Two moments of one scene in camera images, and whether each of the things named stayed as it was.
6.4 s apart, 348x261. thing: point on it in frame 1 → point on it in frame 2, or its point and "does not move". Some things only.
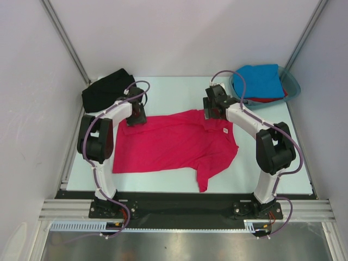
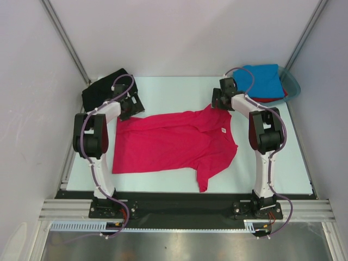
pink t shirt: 185,141 does not move
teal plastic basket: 292,86 does not move
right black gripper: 209,114 → 217,94
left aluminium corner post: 68,39 does not move
